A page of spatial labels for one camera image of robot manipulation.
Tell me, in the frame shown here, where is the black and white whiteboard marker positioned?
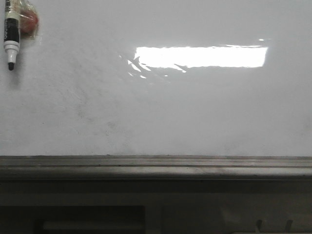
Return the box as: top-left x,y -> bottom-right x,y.
3,0 -> 21,71

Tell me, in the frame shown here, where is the white whiteboard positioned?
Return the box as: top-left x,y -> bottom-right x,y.
0,0 -> 312,156

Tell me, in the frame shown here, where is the grey metal whiteboard tray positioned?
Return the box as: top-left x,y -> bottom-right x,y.
0,155 -> 312,180

